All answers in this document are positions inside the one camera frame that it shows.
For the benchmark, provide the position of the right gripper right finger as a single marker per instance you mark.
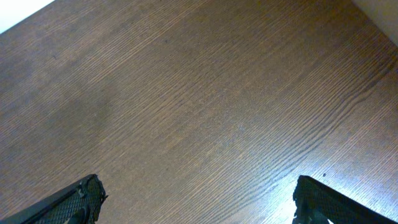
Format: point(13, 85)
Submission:
point(318, 203)

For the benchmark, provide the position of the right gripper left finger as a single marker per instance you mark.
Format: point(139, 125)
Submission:
point(79, 202)

